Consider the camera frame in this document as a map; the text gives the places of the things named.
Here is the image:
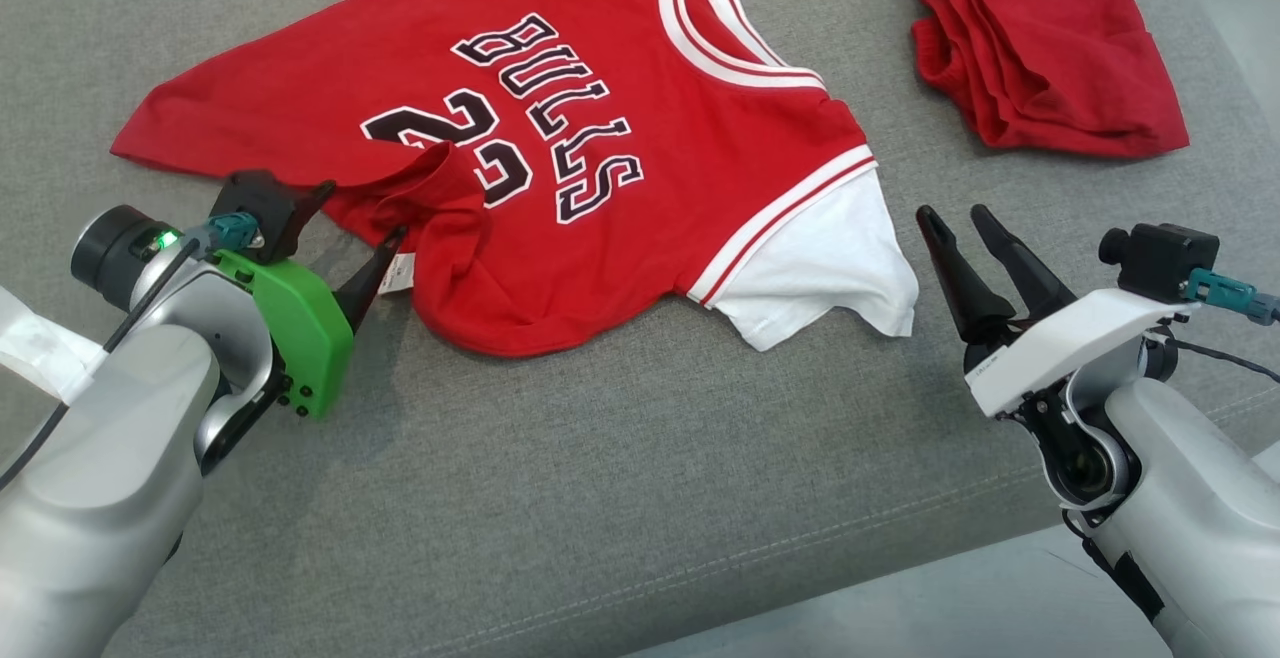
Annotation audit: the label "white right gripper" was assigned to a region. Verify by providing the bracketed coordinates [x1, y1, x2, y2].
[915, 203, 1201, 420]

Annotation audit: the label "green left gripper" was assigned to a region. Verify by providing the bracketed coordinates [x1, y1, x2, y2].
[213, 178, 410, 422]

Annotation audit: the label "red shorts white stripe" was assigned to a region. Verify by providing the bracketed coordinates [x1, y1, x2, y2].
[910, 0, 1191, 160]

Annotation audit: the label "red Bulls jersey white sleeves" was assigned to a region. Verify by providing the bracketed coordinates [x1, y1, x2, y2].
[110, 0, 920, 359]

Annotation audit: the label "teal left camera connector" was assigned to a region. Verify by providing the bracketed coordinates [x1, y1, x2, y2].
[180, 215, 264, 255]

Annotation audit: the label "teal camera connector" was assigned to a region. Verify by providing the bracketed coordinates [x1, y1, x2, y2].
[180, 215, 264, 255]
[1185, 268, 1280, 328]

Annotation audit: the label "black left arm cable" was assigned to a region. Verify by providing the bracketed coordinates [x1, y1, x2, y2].
[0, 236, 206, 491]

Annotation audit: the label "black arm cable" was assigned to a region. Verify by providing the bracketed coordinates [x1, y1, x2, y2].
[1165, 336, 1280, 385]
[0, 236, 206, 491]

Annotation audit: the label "teal right camera connector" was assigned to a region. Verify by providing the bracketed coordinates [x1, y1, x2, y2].
[1185, 268, 1280, 328]

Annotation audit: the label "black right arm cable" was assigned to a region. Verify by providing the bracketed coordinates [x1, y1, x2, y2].
[1165, 336, 1280, 385]

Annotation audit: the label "white tape on left cable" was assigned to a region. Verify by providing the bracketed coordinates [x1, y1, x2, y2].
[0, 283, 108, 406]

